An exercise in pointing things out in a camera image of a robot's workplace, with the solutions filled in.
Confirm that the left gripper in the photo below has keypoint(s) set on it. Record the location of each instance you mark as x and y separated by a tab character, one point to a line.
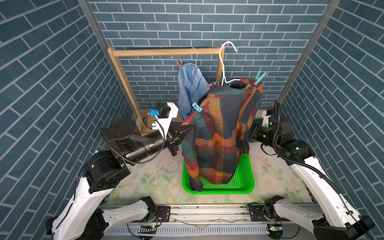
183	128

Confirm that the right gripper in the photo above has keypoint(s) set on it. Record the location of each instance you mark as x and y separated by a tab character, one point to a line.
256	128

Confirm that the teal clothespin shoulder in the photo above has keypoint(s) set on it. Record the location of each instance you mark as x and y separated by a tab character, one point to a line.
197	107
259	77

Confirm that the plaid long-sleeve shirt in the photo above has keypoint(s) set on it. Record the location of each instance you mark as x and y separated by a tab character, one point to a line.
213	148

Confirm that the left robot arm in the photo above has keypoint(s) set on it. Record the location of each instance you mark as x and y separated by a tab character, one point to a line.
82	218

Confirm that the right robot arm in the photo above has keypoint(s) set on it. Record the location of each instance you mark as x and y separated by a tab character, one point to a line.
338	220

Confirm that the light blue long-sleeve shirt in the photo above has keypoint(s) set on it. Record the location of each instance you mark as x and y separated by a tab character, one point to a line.
192	86

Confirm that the green plastic basket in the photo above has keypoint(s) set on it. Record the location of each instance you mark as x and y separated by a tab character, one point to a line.
242	182

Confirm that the pink clothespin left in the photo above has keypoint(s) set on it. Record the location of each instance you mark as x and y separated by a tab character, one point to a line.
179	63

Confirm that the wooden clothes rack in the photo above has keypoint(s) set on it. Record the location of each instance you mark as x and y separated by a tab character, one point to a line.
150	76

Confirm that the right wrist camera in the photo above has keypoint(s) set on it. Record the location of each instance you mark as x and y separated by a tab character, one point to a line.
266	115

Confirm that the white wire hanger blue shirt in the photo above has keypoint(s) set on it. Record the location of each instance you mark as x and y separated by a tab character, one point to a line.
196	53

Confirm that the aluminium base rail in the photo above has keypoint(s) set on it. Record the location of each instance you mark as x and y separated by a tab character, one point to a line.
210	222

